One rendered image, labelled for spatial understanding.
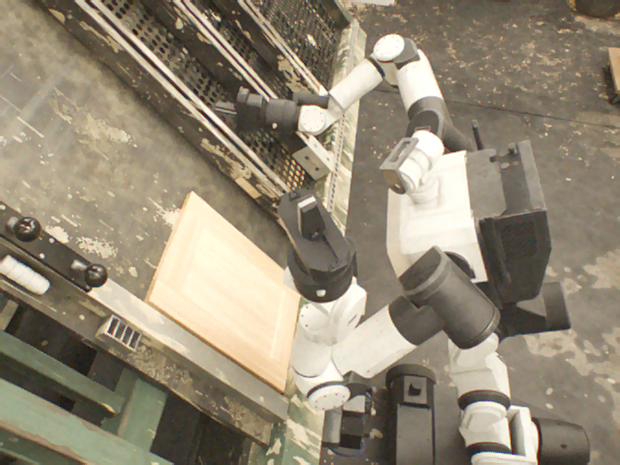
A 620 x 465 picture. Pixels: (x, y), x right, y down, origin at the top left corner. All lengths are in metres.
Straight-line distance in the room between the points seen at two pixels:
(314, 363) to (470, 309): 0.28
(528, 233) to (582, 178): 2.47
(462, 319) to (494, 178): 0.29
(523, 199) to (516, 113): 2.86
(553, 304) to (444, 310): 0.46
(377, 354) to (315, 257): 0.38
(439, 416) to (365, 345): 1.17
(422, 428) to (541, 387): 0.64
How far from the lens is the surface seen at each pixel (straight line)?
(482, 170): 1.10
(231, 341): 1.21
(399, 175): 0.97
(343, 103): 1.42
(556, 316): 1.35
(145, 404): 1.11
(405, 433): 2.06
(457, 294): 0.92
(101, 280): 0.88
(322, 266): 0.64
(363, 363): 1.00
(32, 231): 0.85
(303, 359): 0.95
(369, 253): 2.73
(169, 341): 1.07
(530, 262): 1.10
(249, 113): 1.43
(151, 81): 1.31
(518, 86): 4.17
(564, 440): 2.02
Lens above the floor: 2.07
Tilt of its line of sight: 47 degrees down
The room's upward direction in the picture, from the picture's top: straight up
